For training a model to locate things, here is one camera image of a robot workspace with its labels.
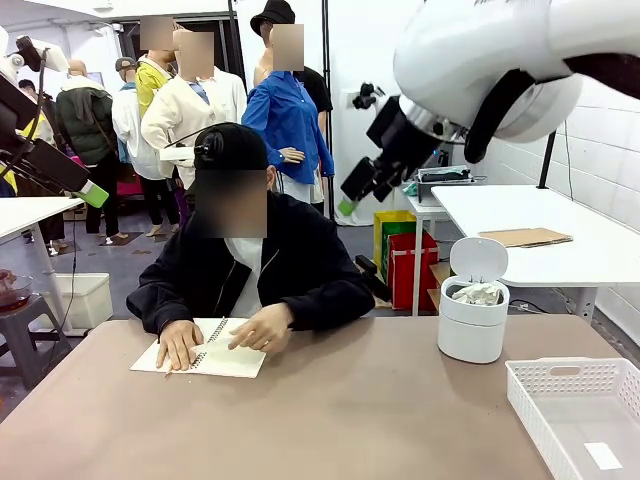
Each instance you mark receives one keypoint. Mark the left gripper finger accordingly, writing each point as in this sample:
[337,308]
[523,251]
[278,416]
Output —
[65,167]
[45,181]

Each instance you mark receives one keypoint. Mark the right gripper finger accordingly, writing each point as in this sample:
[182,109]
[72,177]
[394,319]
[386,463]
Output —
[357,182]
[386,187]

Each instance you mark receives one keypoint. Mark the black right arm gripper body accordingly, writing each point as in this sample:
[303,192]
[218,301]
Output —
[400,135]

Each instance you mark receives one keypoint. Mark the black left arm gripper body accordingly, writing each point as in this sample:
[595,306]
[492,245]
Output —
[15,110]

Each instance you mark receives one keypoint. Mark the white paper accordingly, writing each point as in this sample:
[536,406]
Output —
[477,294]

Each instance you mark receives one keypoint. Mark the white spiral notebook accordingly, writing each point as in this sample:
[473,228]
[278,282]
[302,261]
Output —
[230,357]

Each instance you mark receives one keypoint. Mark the person's right forearm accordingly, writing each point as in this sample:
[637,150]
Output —
[150,310]

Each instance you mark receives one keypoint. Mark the person's left forearm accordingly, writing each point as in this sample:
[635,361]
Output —
[330,307]

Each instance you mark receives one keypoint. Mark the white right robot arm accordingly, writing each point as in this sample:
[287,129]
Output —
[475,55]

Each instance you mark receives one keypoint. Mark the person's left hand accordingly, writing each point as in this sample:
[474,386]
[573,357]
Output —
[265,330]

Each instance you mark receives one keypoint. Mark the person's right hand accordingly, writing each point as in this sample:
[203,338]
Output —
[177,345]

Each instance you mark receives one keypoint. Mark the teal cloth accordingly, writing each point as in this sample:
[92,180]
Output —
[410,189]

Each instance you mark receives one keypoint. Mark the white table with leg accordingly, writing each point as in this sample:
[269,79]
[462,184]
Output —
[30,212]

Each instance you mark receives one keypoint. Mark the yellow bag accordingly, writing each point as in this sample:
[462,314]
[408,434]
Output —
[387,225]

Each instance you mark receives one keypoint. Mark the thin black tripod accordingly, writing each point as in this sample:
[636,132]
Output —
[54,122]

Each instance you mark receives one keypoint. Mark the small white side table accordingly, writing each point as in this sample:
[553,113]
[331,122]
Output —
[425,212]

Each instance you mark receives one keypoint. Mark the dark green puffer mannequin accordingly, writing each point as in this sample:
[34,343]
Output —
[82,120]

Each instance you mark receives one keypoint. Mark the grey tray with items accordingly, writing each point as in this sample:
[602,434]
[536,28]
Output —
[442,182]

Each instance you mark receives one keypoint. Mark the magenta case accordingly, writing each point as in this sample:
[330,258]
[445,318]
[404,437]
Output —
[129,187]

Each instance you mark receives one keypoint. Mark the white jacket capped mannequin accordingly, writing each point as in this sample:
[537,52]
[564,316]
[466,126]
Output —
[130,125]

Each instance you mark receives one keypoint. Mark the blue shirt mannequin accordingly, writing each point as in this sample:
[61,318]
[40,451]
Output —
[295,120]

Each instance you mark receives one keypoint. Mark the black t-shirt mannequin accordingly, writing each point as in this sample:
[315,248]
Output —
[320,90]

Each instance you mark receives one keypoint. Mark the person in black jacket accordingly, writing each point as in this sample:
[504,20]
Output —
[300,265]

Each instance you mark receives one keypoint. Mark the white cardigan mannequin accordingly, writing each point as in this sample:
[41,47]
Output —
[170,120]

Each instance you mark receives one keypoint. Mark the glass bowl with red contents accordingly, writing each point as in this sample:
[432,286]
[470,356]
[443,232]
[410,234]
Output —
[15,292]

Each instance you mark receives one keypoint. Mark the yellow shirt mannequin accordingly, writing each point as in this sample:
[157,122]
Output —
[147,82]

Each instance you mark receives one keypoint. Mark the black light stand pole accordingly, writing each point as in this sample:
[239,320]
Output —
[327,40]

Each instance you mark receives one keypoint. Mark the black baseball cap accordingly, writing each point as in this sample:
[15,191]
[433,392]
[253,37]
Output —
[240,147]

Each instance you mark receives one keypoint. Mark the white storage bin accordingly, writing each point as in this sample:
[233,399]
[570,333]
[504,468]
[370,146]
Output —
[85,300]

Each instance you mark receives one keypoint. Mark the brown cardboard sheet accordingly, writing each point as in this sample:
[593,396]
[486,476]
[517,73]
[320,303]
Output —
[525,237]

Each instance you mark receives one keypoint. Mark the tall black tripod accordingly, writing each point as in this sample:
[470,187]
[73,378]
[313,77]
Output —
[547,160]

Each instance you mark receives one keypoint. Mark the grey plastic stool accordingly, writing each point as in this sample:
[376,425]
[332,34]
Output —
[25,330]

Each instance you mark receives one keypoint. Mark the white lidded trash bin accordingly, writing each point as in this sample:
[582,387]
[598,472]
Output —
[470,330]

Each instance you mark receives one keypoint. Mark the black bucket hat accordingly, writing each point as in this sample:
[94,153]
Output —
[272,15]

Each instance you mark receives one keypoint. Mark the large white table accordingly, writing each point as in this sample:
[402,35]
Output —
[560,270]

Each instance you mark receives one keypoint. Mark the white perforated plastic basket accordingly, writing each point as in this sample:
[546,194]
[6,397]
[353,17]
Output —
[570,425]

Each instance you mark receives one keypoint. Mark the white paper label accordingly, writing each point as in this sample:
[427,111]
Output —
[602,455]

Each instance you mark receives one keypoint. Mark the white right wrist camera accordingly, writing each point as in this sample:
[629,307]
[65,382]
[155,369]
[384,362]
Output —
[362,97]

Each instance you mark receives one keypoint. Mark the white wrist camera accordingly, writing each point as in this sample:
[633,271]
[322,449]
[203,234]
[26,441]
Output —
[362,97]
[50,55]

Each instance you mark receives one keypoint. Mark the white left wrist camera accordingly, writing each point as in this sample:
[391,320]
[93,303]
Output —
[50,55]

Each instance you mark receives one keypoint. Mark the white head-mounted camera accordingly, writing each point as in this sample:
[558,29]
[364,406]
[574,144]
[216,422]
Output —
[177,152]

